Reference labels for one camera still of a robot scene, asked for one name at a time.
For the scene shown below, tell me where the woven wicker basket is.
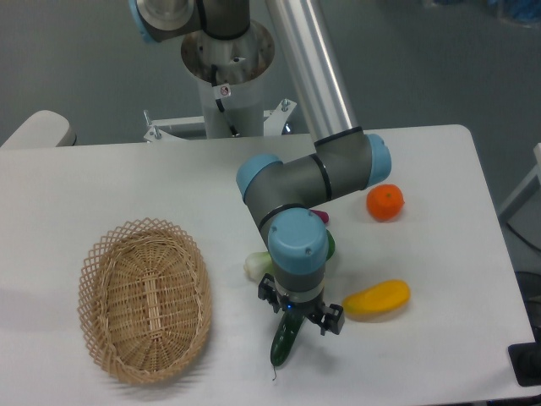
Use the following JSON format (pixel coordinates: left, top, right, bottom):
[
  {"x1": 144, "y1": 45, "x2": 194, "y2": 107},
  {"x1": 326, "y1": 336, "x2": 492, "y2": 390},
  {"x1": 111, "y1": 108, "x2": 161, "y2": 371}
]
[{"x1": 78, "y1": 218, "x2": 212, "y2": 385}]

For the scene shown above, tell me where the white chair armrest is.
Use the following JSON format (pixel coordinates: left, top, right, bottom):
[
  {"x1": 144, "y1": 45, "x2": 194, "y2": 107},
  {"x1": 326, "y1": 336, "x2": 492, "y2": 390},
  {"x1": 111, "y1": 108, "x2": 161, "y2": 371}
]
[{"x1": 1, "y1": 110, "x2": 77, "y2": 151}]

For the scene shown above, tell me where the purple sweet potato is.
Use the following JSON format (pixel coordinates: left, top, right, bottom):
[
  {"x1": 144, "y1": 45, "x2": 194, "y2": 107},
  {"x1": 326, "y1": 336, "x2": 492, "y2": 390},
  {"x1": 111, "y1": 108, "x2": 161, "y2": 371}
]
[{"x1": 310, "y1": 209, "x2": 330, "y2": 224}]

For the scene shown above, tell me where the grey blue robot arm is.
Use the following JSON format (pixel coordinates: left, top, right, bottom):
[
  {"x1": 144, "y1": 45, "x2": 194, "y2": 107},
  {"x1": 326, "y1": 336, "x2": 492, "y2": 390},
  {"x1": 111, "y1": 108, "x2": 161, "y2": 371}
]
[{"x1": 129, "y1": 1, "x2": 391, "y2": 334}]

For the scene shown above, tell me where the black pedestal cable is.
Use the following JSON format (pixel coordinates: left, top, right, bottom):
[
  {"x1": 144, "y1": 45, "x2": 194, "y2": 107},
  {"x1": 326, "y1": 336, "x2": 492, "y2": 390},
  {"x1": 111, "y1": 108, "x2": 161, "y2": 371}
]
[{"x1": 210, "y1": 63, "x2": 242, "y2": 139}]

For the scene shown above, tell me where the dark green cucumber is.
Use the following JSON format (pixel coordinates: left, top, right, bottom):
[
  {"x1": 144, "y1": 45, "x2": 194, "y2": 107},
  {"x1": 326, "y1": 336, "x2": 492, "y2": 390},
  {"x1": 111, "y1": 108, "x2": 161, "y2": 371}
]
[{"x1": 270, "y1": 312, "x2": 305, "y2": 381}]

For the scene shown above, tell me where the yellow mango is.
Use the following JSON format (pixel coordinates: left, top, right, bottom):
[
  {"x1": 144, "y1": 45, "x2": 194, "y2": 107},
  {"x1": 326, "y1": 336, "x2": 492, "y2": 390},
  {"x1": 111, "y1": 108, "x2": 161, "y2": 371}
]
[{"x1": 342, "y1": 279, "x2": 411, "y2": 317}]

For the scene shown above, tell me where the black device at edge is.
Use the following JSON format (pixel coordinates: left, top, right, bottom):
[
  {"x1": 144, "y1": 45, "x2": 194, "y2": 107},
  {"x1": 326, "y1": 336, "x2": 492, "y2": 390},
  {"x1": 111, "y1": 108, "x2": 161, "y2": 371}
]
[{"x1": 508, "y1": 343, "x2": 540, "y2": 387}]

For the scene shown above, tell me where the white metal base frame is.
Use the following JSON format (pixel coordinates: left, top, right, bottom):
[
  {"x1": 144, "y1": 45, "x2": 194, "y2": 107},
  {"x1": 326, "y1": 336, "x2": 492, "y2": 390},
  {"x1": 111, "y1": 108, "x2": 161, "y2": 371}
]
[{"x1": 143, "y1": 98, "x2": 298, "y2": 143}]

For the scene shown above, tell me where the orange tangerine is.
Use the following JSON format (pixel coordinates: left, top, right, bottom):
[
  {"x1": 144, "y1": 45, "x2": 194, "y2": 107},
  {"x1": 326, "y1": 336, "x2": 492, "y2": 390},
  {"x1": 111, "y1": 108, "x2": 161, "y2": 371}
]
[{"x1": 366, "y1": 184, "x2": 405, "y2": 221}]

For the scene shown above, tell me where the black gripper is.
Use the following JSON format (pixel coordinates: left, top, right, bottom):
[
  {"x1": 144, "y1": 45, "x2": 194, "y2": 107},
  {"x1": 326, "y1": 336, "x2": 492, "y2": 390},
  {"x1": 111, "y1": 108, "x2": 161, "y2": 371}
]
[{"x1": 258, "y1": 273, "x2": 344, "y2": 335}]

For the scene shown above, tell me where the green bok choy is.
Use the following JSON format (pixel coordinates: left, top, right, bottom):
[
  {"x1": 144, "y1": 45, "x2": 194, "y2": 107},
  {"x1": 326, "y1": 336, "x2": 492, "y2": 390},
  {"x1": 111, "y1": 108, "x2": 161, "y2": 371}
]
[{"x1": 243, "y1": 231, "x2": 336, "y2": 282}]

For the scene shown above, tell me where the white furniture at right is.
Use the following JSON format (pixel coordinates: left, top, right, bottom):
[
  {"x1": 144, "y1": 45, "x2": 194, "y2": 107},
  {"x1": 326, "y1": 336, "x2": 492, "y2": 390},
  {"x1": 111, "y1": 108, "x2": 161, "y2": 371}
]
[{"x1": 497, "y1": 143, "x2": 540, "y2": 223}]

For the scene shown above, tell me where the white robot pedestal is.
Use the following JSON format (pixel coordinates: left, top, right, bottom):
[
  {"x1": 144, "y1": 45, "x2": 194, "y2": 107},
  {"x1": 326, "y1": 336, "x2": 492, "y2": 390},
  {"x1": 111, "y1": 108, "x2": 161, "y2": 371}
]
[{"x1": 181, "y1": 20, "x2": 275, "y2": 137}]

